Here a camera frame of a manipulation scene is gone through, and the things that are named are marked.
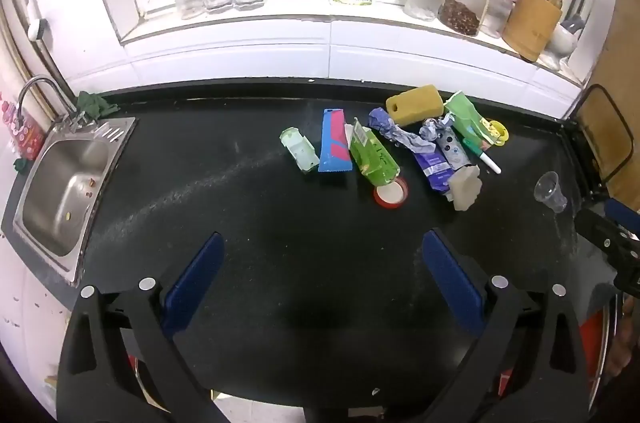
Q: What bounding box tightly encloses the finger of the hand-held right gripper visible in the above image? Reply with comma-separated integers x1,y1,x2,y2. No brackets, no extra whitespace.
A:
604,197,640,240
574,207,640,299

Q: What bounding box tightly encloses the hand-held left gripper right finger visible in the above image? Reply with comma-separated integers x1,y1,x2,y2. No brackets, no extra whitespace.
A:
421,228,596,423

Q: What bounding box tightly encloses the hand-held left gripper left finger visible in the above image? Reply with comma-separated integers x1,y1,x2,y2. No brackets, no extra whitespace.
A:
57,232,226,423

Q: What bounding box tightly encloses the green plastic wrapper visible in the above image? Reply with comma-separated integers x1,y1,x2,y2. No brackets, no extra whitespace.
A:
348,118,401,186

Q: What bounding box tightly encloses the purple wrapper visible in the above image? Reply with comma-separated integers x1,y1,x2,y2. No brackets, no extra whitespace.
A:
369,107,438,154

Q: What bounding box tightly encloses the yellow sponge with hole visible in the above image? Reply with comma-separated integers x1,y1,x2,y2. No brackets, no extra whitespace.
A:
385,87,446,126

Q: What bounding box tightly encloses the blue pink wrapper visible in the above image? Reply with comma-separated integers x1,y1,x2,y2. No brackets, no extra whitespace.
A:
318,108,353,174

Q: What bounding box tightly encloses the clear plastic cup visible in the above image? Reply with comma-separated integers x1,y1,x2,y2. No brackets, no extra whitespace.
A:
534,172,568,214

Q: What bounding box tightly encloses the white crumpled plastic piece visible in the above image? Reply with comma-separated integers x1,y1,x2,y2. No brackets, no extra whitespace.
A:
446,166,482,210

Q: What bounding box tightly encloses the red cabinet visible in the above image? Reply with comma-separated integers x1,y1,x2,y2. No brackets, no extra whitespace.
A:
580,308,616,404

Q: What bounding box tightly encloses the red rimmed white lid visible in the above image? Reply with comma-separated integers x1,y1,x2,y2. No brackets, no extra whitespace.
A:
372,177,408,209

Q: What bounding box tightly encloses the purple packet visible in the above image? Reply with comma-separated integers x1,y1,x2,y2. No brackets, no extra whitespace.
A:
412,143,458,196

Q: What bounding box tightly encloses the white teal pen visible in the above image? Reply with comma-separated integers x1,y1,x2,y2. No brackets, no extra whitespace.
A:
470,148,502,175

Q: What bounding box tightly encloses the crumpled dotted wrapper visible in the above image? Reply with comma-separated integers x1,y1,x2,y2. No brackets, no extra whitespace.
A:
419,116,473,169

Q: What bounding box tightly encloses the wooden cutting board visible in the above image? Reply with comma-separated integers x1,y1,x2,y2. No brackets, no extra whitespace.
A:
582,0,640,199

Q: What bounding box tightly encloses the stainless steel sink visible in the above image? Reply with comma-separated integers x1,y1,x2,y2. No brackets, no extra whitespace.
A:
11,117,137,288

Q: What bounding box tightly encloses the green white packet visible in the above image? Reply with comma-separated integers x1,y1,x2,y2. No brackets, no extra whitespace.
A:
444,90,493,154

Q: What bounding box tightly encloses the pale green toy car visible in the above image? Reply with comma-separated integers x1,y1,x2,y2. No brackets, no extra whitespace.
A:
280,127,321,174

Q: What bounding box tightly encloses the white ceramic jug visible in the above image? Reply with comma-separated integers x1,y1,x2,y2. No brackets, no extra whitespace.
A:
547,16,586,59

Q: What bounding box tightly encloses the bamboo utensil holder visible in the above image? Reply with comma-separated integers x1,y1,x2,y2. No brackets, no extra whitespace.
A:
502,0,563,63

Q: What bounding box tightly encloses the pink red package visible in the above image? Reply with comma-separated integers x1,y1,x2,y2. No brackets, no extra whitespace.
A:
0,92,46,161

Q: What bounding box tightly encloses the pink baby bottle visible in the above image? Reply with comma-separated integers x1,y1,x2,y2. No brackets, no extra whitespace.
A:
481,0,517,39

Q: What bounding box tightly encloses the bag of brown spice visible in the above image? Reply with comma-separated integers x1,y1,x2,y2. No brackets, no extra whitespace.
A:
438,0,481,36

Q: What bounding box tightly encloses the metal faucet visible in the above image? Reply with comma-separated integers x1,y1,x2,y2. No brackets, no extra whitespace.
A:
17,76,76,129

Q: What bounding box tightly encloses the black wire rack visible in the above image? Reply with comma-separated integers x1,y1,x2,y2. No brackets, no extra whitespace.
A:
562,84,633,204

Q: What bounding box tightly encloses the yellow plastic ring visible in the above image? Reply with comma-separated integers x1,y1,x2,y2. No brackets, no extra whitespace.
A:
481,119,510,148

